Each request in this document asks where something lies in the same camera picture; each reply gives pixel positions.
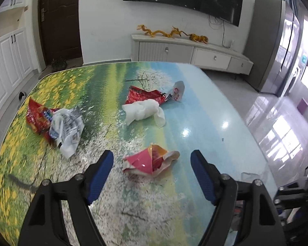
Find grey doormat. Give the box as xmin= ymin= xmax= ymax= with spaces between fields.
xmin=37 ymin=64 xmax=84 ymax=79

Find white shoe cabinet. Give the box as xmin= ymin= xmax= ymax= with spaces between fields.
xmin=0 ymin=0 xmax=34 ymax=123

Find grey refrigerator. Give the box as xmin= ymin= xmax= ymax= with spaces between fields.
xmin=242 ymin=0 xmax=305 ymax=96

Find white and red packet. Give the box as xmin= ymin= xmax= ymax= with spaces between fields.
xmin=165 ymin=81 xmax=185 ymax=103

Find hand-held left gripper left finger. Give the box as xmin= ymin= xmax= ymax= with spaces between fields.
xmin=17 ymin=150 xmax=115 ymax=246

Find white printed plastic bag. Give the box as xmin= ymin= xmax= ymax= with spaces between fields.
xmin=49 ymin=108 xmax=85 ymax=159

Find purple box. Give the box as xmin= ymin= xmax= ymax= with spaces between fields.
xmin=298 ymin=98 xmax=308 ymax=114

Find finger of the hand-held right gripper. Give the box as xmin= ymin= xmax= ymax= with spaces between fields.
xmin=273 ymin=179 xmax=308 ymax=211

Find red and yellow wrapper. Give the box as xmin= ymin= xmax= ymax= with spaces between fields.
xmin=122 ymin=144 xmax=180 ymax=177

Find television cables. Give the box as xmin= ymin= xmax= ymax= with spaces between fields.
xmin=208 ymin=14 xmax=226 ymax=47

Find clear plastic wrapper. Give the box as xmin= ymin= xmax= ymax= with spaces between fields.
xmin=241 ymin=171 xmax=272 ymax=185

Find red foil wrapper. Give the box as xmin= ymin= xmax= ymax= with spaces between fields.
xmin=126 ymin=85 xmax=170 ymax=105

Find white television stand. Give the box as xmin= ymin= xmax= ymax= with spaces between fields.
xmin=131 ymin=33 xmax=254 ymax=75

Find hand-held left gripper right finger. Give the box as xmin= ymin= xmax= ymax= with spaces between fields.
xmin=190 ymin=150 xmax=288 ymax=246

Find white plastic sheet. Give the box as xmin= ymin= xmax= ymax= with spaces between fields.
xmin=122 ymin=99 xmax=166 ymax=129

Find long golden dragon figurine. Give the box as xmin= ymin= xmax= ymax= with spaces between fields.
xmin=137 ymin=25 xmax=167 ymax=38

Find dark brown entrance door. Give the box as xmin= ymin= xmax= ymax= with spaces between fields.
xmin=38 ymin=0 xmax=83 ymax=68

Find red snack bag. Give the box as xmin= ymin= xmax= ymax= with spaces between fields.
xmin=26 ymin=97 xmax=61 ymax=144

